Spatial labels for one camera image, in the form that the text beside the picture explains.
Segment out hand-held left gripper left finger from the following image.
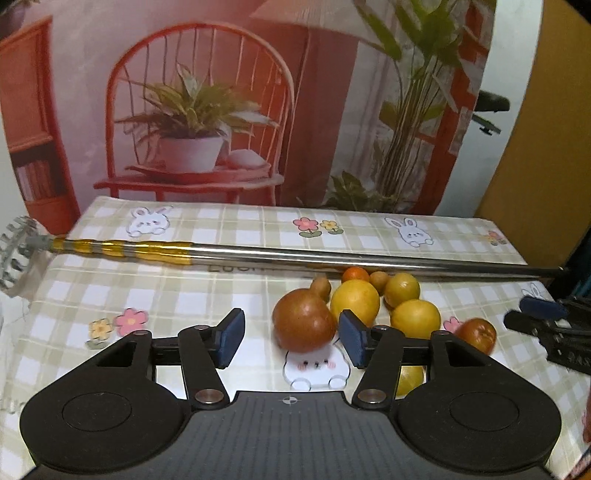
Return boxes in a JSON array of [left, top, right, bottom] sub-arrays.
[[88, 308, 245, 411]]

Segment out large yellow orange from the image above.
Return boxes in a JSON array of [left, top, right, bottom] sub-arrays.
[[329, 280, 381, 326]]

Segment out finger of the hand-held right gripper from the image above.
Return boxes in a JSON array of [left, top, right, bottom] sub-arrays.
[[503, 311, 561, 344], [519, 296, 570, 320]]

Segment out teal curtain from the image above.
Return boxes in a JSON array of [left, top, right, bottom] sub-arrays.
[[570, 272, 591, 301]]

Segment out black seat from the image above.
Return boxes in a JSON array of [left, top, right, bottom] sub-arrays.
[[473, 90, 511, 134]]

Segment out telescopic metal back scratcher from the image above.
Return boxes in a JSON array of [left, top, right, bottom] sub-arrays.
[[0, 215, 566, 294]]

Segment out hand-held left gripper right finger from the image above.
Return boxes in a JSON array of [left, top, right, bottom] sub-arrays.
[[339, 310, 492, 411]]

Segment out brown wooden door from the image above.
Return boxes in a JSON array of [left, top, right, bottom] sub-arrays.
[[475, 0, 591, 296]]

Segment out wall poster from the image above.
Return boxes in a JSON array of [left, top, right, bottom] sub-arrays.
[[0, 0, 497, 234]]

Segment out checked bunny tablecloth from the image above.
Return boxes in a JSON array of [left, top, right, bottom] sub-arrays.
[[0, 196, 591, 480]]

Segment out large red apple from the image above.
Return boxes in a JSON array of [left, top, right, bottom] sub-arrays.
[[271, 288, 338, 352]]

